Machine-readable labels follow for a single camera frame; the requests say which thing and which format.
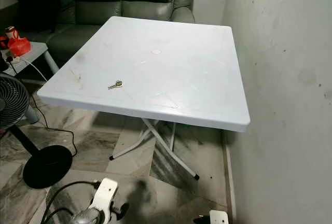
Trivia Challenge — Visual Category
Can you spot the silver key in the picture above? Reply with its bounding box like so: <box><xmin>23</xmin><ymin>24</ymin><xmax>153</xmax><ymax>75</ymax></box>
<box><xmin>108</xmin><ymin>80</ymin><xmax>123</xmax><ymax>90</ymax></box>

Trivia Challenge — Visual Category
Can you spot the white plastic folding table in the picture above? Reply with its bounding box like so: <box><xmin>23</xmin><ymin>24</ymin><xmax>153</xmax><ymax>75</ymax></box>
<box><xmin>37</xmin><ymin>16</ymin><xmax>251</xmax><ymax>180</ymax></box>

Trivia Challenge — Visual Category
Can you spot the black standing fan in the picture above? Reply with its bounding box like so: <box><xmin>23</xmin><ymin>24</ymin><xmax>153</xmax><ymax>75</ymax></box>
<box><xmin>0</xmin><ymin>75</ymin><xmax>73</xmax><ymax>189</ymax></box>

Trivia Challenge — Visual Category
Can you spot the light blue side table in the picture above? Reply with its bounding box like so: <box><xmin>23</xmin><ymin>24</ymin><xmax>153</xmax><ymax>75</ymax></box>
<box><xmin>3</xmin><ymin>41</ymin><xmax>60</xmax><ymax>77</ymax></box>

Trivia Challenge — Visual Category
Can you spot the white power strip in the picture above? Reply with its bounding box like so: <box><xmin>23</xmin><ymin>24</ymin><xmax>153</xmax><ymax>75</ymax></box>
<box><xmin>5</xmin><ymin>53</ymin><xmax>22</xmax><ymax>63</ymax></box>

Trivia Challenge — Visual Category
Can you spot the red plastic bag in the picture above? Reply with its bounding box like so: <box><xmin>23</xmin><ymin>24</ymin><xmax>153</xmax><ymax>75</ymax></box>
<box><xmin>0</xmin><ymin>36</ymin><xmax>31</xmax><ymax>57</ymax></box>

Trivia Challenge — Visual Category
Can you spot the green leather sofa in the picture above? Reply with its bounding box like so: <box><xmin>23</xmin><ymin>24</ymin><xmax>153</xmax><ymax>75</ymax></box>
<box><xmin>8</xmin><ymin>0</ymin><xmax>196</xmax><ymax>67</ymax></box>

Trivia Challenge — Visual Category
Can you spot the brown paper cup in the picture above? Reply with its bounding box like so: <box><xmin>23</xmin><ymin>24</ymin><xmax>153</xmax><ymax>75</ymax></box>
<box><xmin>5</xmin><ymin>26</ymin><xmax>17</xmax><ymax>39</ymax></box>

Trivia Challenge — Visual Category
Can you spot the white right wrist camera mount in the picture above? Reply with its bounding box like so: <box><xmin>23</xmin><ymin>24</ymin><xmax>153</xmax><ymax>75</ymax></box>
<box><xmin>209</xmin><ymin>210</ymin><xmax>229</xmax><ymax>224</ymax></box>

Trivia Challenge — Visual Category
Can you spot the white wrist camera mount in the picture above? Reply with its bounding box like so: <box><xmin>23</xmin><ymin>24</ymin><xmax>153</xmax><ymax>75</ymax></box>
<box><xmin>90</xmin><ymin>178</ymin><xmax>118</xmax><ymax>212</ymax></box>
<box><xmin>209</xmin><ymin>210</ymin><xmax>229</xmax><ymax>224</ymax></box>

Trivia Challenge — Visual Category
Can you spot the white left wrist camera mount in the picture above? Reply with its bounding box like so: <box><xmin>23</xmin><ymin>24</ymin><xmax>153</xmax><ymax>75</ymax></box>
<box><xmin>90</xmin><ymin>178</ymin><xmax>118</xmax><ymax>212</ymax></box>

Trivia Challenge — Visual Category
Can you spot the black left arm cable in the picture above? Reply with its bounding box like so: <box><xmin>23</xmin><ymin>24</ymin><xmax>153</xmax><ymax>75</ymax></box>
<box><xmin>45</xmin><ymin>208</ymin><xmax>74</xmax><ymax>224</ymax></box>
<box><xmin>41</xmin><ymin>181</ymin><xmax>100</xmax><ymax>224</ymax></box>

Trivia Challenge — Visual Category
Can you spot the black fan power cable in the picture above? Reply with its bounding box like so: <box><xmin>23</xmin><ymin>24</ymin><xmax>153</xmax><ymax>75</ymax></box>
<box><xmin>29</xmin><ymin>93</ymin><xmax>78</xmax><ymax>158</ymax></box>

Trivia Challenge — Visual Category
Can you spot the thin white cable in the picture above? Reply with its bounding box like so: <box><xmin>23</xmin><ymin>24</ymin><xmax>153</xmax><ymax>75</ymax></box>
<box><xmin>25</xmin><ymin>58</ymin><xmax>51</xmax><ymax>82</ymax></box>

